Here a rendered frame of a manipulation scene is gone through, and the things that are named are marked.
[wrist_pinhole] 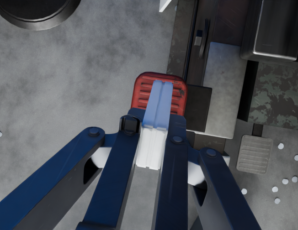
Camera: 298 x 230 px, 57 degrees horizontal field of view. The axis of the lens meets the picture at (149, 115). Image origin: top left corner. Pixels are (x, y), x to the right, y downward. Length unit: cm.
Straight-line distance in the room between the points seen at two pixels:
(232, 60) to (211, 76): 4
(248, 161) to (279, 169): 24
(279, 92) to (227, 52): 10
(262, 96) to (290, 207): 85
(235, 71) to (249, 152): 56
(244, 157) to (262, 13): 64
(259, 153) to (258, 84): 56
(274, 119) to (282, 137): 72
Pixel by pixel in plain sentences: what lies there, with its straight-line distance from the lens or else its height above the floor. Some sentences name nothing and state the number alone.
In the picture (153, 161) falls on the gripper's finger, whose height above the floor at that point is 90.
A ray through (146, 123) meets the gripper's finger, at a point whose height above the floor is 91.
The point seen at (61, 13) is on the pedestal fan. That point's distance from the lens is 114.
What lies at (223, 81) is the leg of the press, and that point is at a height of 64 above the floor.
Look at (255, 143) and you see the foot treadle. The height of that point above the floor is 16.
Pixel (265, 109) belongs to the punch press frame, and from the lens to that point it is 45.
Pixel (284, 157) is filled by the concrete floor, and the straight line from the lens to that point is 119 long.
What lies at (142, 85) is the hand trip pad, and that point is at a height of 76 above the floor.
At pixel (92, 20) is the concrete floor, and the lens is 113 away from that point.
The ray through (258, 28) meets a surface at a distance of 39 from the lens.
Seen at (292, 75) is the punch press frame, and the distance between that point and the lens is 46.
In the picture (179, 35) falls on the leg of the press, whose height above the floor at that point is 3.
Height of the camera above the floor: 106
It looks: 84 degrees down
